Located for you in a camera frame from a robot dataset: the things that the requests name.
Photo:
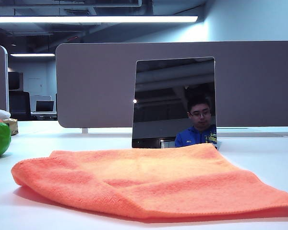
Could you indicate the orange microfiber cloth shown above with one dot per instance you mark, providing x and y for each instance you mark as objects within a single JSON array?
[{"x": 158, "y": 179}]

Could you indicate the rectangular frameless standing mirror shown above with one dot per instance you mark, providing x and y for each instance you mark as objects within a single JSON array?
[{"x": 163, "y": 95}]

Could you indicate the white divider mounting foot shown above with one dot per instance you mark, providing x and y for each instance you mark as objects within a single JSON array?
[{"x": 85, "y": 130}]

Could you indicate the wide grey desk divider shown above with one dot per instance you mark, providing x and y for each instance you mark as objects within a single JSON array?
[{"x": 91, "y": 83}]

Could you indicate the open laptop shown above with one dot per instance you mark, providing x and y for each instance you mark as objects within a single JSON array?
[{"x": 45, "y": 106}]

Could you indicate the white background desk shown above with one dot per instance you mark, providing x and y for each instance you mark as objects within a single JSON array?
[{"x": 44, "y": 115}]

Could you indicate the long ceiling light strip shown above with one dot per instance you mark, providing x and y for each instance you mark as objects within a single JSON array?
[{"x": 86, "y": 19}]

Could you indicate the black office chair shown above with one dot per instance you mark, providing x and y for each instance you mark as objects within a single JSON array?
[{"x": 19, "y": 105}]

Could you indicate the short ceiling light strip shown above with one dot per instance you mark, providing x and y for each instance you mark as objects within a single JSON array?
[{"x": 31, "y": 54}]

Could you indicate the dark background cabinet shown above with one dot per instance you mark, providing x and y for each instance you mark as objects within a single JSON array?
[{"x": 14, "y": 80}]

